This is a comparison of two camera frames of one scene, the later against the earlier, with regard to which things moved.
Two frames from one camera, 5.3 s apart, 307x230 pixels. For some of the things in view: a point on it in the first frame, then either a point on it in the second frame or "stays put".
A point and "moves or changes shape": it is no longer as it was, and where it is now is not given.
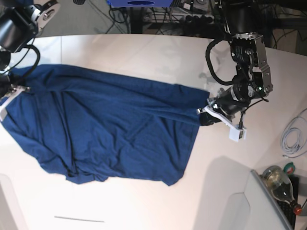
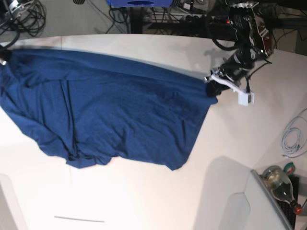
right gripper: x=226 y=100 to x=237 y=68
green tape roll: x=289 y=168 stays put
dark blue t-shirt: x=84 y=127 moves or changes shape
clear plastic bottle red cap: x=280 y=186 stays put
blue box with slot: x=140 y=3 stays put
